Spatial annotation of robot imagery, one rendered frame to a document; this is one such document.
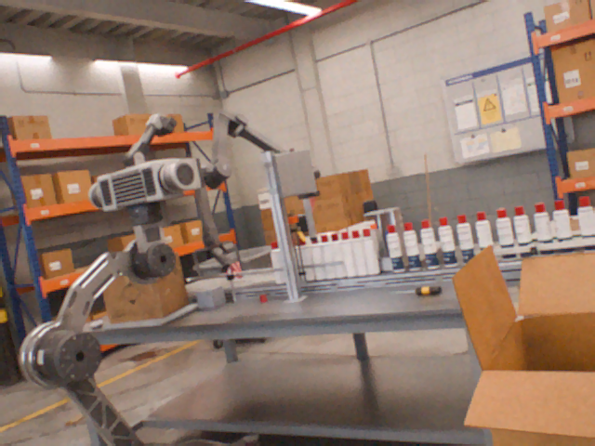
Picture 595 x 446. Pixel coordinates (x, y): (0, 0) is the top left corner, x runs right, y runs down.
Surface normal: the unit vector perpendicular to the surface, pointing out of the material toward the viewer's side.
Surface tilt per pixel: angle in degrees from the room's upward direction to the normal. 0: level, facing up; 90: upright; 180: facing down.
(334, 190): 90
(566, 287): 37
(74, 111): 90
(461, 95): 90
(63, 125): 90
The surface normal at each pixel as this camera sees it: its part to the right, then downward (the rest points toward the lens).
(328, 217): -0.52, 0.16
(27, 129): 0.79, -0.12
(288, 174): 0.44, -0.04
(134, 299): -0.32, 0.11
